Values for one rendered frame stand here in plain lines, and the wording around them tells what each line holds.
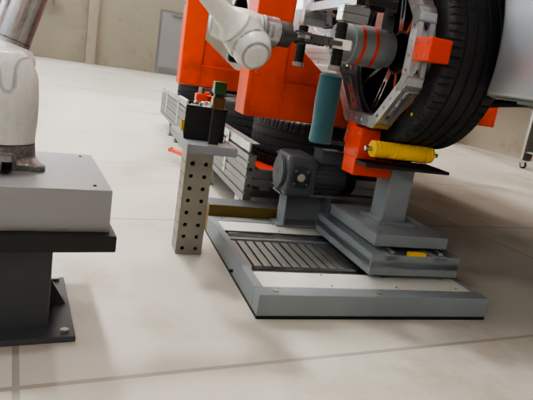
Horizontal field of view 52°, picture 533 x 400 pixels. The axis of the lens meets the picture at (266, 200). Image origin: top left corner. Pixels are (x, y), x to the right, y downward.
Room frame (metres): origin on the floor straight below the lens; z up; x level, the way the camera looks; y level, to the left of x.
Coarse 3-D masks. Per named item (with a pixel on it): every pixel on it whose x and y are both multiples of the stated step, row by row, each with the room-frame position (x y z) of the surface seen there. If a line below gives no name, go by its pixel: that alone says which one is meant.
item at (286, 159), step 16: (288, 160) 2.18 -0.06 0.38; (304, 160) 2.18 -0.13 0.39; (320, 160) 2.26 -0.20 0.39; (336, 160) 2.27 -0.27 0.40; (288, 176) 2.17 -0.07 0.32; (304, 176) 2.19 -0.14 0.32; (320, 176) 2.24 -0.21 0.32; (336, 176) 2.26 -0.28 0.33; (352, 176) 2.28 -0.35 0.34; (288, 192) 2.17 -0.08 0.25; (304, 192) 2.19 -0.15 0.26; (320, 192) 2.28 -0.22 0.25; (336, 192) 2.31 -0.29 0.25; (288, 208) 2.35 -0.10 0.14; (304, 208) 2.38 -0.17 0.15; (320, 208) 2.39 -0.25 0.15; (288, 224) 2.28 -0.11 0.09; (304, 224) 2.32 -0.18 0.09
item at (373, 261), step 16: (320, 224) 2.20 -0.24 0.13; (336, 224) 2.18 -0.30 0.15; (336, 240) 2.04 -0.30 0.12; (352, 240) 1.92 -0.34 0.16; (352, 256) 1.90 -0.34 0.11; (368, 256) 1.80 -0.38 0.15; (384, 256) 1.79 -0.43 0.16; (400, 256) 1.81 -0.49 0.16; (416, 256) 1.83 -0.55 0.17; (432, 256) 1.86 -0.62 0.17; (448, 256) 1.95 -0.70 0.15; (368, 272) 1.78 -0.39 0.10; (384, 272) 1.80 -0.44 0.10; (400, 272) 1.82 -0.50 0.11; (416, 272) 1.84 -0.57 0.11; (432, 272) 1.86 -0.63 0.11; (448, 272) 1.88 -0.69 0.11
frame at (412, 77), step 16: (416, 0) 1.79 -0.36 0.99; (432, 0) 1.81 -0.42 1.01; (416, 16) 1.76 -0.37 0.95; (432, 16) 1.77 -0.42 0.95; (416, 32) 1.75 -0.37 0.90; (432, 32) 1.77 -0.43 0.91; (416, 64) 1.79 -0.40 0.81; (352, 80) 2.21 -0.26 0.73; (400, 80) 1.78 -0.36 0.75; (416, 80) 1.76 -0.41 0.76; (352, 96) 2.18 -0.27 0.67; (400, 96) 1.79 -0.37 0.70; (352, 112) 2.06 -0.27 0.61; (384, 112) 1.84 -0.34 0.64; (400, 112) 1.85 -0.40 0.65; (384, 128) 1.91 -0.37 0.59
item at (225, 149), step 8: (176, 128) 2.09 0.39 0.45; (176, 136) 1.98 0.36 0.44; (184, 144) 1.80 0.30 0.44; (192, 144) 1.75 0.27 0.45; (200, 144) 1.76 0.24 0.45; (224, 144) 1.85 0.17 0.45; (192, 152) 1.75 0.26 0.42; (200, 152) 1.76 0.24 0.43; (208, 152) 1.77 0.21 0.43; (216, 152) 1.77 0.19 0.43; (224, 152) 1.78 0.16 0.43; (232, 152) 1.79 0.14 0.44
